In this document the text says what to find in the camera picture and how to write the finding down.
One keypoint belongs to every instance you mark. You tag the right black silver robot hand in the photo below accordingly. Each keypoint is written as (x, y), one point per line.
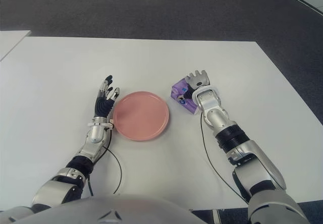
(198, 80)

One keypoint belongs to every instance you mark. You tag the purple tissue paper pack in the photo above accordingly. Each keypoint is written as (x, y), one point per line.
(178, 89)

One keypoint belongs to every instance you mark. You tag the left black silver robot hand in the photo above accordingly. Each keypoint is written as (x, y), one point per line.
(102, 108)

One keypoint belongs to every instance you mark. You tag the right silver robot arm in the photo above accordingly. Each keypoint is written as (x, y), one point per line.
(255, 163)

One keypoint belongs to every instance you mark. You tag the silver robot torso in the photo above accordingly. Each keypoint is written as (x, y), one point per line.
(113, 210)

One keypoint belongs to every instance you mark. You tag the pink round plate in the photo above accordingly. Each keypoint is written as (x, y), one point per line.
(140, 115)

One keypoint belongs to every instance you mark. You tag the white side table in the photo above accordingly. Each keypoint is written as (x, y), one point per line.
(12, 38)

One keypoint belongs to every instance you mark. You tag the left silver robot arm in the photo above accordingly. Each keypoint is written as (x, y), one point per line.
(93, 135)

